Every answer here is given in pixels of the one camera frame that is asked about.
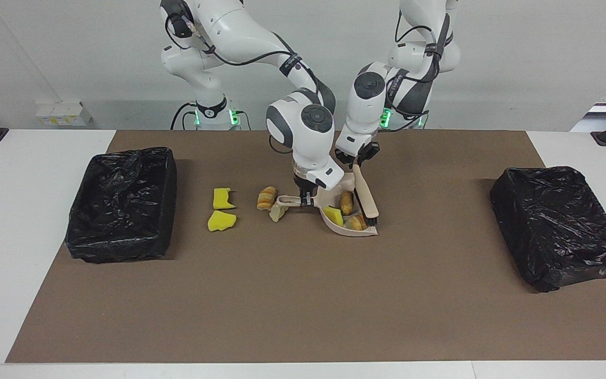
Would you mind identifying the beige plastic dustpan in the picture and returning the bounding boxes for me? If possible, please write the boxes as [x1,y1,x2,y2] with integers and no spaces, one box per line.
[276,169,380,237]

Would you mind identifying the yellow sponge piece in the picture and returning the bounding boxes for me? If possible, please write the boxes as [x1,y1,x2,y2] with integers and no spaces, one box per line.
[213,187,237,210]
[207,210,237,232]
[323,206,345,228]

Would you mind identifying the striped orange croissant piece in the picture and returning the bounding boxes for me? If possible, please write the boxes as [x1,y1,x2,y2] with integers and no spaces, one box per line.
[257,186,277,211]

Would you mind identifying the beige hand brush black bristles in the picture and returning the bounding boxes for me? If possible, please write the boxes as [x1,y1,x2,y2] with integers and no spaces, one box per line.
[352,164,380,228]

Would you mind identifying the black bag lined bin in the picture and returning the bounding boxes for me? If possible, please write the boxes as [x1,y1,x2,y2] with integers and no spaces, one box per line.
[65,147,178,264]
[490,166,606,293]

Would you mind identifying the brown table mat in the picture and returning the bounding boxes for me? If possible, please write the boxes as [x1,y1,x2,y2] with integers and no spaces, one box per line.
[6,130,606,364]

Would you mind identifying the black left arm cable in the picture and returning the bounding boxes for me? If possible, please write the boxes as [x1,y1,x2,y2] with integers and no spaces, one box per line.
[387,8,448,129]

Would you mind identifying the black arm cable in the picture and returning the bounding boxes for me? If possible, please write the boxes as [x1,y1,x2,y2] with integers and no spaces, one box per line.
[164,11,325,156]
[387,8,448,129]

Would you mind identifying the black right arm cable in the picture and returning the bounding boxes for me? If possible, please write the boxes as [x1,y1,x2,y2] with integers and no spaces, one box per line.
[164,11,325,156]

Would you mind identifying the black base power cable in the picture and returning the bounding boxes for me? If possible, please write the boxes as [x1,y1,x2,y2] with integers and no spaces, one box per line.
[170,102,198,131]

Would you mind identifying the white wall socket box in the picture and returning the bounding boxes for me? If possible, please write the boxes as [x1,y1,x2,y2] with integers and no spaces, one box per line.
[36,101,93,127]

